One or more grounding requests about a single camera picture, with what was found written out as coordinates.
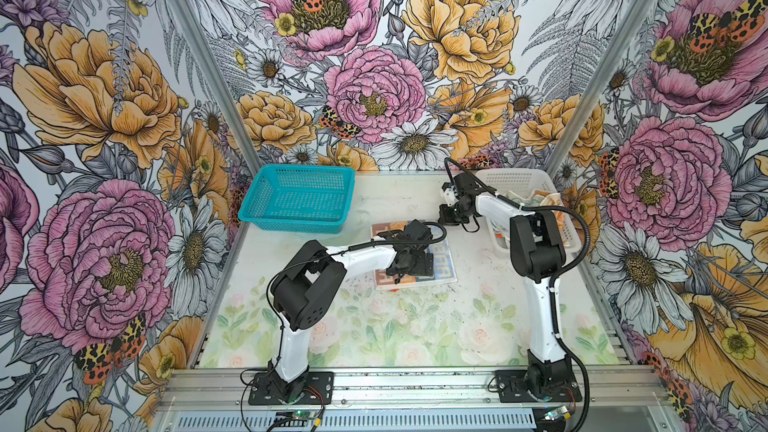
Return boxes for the teal plastic basket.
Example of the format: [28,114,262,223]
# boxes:
[238,164,356,234]

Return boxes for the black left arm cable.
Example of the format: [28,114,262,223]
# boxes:
[239,221,448,432]

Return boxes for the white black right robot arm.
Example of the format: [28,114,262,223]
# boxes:
[439,172,573,401]

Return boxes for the striped rabbit lettering towel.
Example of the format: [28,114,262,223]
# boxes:
[371,220,457,291]

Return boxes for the white plastic laundry basket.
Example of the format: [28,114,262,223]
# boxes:
[476,168,581,259]

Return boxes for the orange and white towel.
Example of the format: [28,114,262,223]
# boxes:
[529,189,566,233]

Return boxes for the aluminium front rail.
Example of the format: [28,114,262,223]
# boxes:
[152,365,685,431]

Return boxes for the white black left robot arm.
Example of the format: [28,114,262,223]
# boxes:
[257,220,447,403]

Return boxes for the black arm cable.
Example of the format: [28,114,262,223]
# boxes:
[443,157,592,432]
[239,221,448,432]

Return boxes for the aluminium corner post left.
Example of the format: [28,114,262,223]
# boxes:
[166,0,263,177]

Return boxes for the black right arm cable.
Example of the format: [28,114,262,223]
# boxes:
[443,157,592,432]

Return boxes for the aluminium corner post right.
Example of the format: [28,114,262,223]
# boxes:
[545,0,658,177]

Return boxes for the aluminium corner post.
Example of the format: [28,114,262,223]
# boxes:
[166,0,263,177]
[545,0,658,177]

